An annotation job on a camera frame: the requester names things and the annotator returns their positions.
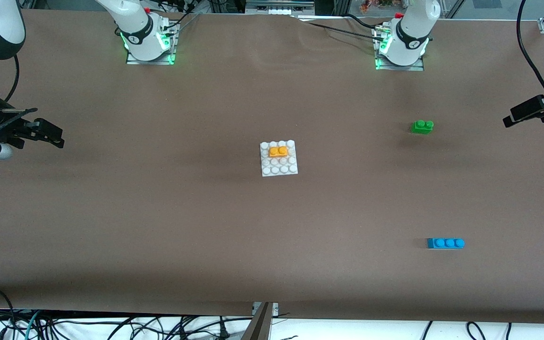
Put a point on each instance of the yellow two-stud block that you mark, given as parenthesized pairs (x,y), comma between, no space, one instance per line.
(278,152)

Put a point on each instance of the white studded base plate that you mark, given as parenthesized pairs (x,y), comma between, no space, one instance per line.
(276,169)

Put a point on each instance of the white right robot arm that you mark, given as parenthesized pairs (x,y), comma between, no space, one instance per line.
(135,28)

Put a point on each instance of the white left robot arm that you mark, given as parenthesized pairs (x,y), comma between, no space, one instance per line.
(411,33)

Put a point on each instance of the green two-stud block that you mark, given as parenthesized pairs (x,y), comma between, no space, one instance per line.
(420,128)

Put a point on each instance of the blue three-stud block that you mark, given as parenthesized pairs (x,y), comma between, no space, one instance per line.
(444,243)

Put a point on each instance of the brown table cover sheet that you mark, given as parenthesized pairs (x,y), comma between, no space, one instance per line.
(253,236)

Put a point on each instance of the white power strip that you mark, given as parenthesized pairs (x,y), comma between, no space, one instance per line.
(279,11)

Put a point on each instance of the metal table post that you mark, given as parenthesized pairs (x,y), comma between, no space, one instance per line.
(260,326)

